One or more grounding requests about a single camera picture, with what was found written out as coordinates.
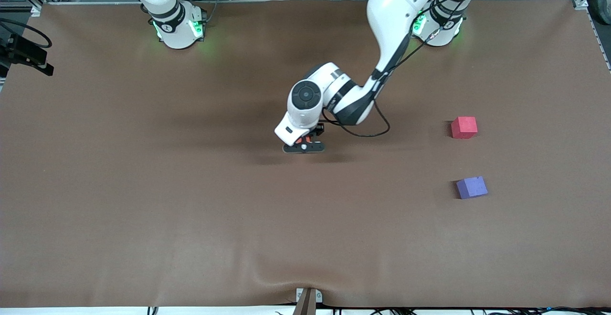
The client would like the dark grey round object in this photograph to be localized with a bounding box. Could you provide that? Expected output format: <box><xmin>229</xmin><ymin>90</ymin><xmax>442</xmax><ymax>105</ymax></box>
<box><xmin>588</xmin><ymin>0</ymin><xmax>611</xmax><ymax>25</ymax></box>

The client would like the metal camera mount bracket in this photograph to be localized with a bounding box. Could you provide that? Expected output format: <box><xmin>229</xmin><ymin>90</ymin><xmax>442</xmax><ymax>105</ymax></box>
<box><xmin>292</xmin><ymin>287</ymin><xmax>323</xmax><ymax>315</ymax></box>

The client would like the purple foam block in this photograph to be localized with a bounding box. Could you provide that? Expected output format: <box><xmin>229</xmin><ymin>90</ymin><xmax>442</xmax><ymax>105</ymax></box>
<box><xmin>455</xmin><ymin>176</ymin><xmax>489</xmax><ymax>200</ymax></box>

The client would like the red foam block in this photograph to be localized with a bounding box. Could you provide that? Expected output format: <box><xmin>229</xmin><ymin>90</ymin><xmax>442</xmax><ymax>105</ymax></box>
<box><xmin>451</xmin><ymin>116</ymin><xmax>478</xmax><ymax>139</ymax></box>

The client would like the brown table mat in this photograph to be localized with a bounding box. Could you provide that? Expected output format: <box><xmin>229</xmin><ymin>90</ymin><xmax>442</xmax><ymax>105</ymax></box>
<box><xmin>0</xmin><ymin>0</ymin><xmax>611</xmax><ymax>309</ymax></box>

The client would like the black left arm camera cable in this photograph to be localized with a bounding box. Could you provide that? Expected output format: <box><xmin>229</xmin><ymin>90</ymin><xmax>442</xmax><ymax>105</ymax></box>
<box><xmin>322</xmin><ymin>0</ymin><xmax>468</xmax><ymax>138</ymax></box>

